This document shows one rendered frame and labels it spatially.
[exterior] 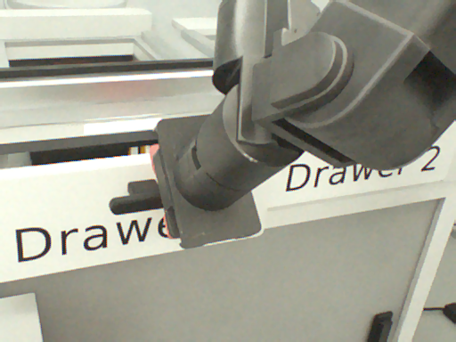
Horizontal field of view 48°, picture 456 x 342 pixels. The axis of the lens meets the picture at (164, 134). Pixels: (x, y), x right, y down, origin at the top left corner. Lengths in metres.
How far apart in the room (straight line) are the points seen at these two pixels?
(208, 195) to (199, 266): 0.33
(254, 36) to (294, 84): 0.09
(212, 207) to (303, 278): 0.43
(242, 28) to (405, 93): 0.12
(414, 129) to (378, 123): 0.03
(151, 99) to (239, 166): 0.23
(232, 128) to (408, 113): 0.09
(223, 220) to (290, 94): 0.16
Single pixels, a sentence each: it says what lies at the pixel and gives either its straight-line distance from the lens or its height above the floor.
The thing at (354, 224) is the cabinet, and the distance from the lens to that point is 0.78.
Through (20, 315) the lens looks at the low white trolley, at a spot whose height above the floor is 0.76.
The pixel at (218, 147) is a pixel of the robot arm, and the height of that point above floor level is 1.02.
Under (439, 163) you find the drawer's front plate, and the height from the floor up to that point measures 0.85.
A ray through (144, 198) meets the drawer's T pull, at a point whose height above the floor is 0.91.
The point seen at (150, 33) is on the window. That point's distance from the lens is 0.51.
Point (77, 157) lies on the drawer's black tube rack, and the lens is 0.59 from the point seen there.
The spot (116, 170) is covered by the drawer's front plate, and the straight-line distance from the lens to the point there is 0.46.
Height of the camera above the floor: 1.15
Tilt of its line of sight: 25 degrees down
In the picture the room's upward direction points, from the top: 3 degrees clockwise
